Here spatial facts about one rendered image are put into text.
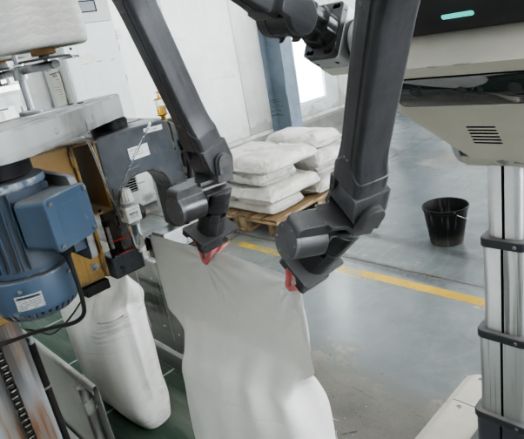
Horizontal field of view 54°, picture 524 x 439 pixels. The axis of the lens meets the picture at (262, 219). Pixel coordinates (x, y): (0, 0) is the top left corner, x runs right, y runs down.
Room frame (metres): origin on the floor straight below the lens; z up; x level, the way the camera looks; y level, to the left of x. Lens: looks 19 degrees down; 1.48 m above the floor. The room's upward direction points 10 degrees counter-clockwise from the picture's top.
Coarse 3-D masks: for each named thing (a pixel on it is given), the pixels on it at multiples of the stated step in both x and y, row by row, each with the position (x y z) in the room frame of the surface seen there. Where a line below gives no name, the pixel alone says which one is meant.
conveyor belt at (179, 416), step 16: (48, 320) 2.25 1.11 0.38; (48, 336) 2.08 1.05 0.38; (64, 336) 2.05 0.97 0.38; (64, 352) 1.91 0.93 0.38; (80, 368) 1.76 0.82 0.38; (176, 384) 1.55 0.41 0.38; (176, 400) 1.46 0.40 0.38; (112, 416) 1.44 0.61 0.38; (176, 416) 1.38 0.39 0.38; (128, 432) 1.35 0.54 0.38; (144, 432) 1.33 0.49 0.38; (160, 432) 1.32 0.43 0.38; (176, 432) 1.31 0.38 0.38; (192, 432) 1.29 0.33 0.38
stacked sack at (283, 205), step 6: (288, 198) 3.98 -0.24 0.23; (294, 198) 4.02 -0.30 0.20; (300, 198) 4.05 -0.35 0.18; (234, 204) 4.13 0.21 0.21; (240, 204) 4.07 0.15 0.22; (246, 204) 4.02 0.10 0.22; (276, 204) 3.89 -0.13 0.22; (282, 204) 3.91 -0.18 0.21; (288, 204) 3.95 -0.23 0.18; (294, 204) 4.01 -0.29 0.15; (252, 210) 3.98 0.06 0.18; (258, 210) 3.93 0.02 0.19; (264, 210) 3.87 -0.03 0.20; (270, 210) 3.83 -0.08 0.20; (276, 210) 3.84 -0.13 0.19; (282, 210) 3.90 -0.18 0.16
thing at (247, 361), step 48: (192, 288) 1.08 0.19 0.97; (240, 288) 0.94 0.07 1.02; (192, 336) 1.07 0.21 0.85; (240, 336) 0.97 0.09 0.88; (288, 336) 0.84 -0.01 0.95; (192, 384) 1.01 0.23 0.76; (240, 384) 0.90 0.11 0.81; (288, 384) 0.83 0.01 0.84; (240, 432) 0.89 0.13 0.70; (288, 432) 0.81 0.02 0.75
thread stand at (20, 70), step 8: (16, 56) 1.08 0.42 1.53; (40, 56) 0.98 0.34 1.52; (48, 56) 0.98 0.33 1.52; (56, 56) 0.95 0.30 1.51; (64, 56) 0.97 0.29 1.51; (72, 56) 0.96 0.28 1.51; (0, 64) 1.16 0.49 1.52; (16, 64) 0.94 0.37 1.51; (24, 64) 0.93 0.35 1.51; (32, 64) 0.97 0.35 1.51; (40, 64) 0.99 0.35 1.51; (48, 64) 0.96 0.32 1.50; (56, 64) 0.96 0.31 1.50; (0, 72) 1.15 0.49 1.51; (8, 72) 1.12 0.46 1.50; (16, 72) 1.07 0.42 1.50; (24, 72) 1.06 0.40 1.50; (32, 72) 1.04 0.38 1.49; (0, 80) 1.18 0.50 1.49; (16, 80) 1.07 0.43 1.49; (24, 80) 1.08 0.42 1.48; (24, 88) 1.07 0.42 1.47; (24, 96) 1.07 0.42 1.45; (32, 104) 1.08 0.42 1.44; (24, 112) 1.06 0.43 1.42; (32, 112) 1.06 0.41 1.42; (40, 112) 1.07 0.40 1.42
